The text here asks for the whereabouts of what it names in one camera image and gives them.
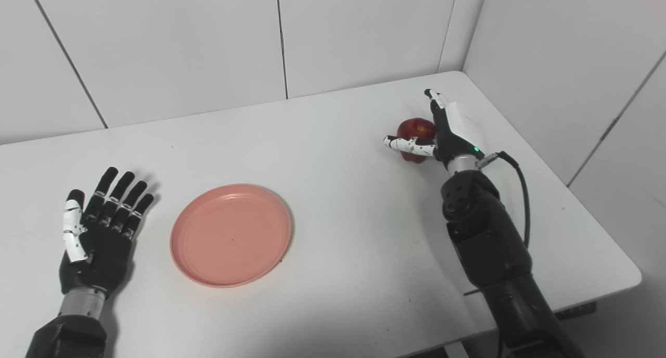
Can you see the red apple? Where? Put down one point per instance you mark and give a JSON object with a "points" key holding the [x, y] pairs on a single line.
{"points": [[415, 129]]}

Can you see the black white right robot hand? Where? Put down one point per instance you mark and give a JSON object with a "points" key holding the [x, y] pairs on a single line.
{"points": [[455, 139]]}

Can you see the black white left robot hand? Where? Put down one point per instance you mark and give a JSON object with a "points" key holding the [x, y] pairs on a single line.
{"points": [[104, 254]]}

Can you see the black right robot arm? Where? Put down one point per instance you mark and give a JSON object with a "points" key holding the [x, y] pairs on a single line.
{"points": [[489, 243]]}

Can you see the pink round plate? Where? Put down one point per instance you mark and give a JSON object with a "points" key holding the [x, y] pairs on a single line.
{"points": [[231, 235]]}

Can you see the black table frame bar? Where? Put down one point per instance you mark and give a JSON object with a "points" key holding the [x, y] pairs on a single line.
{"points": [[575, 311]]}

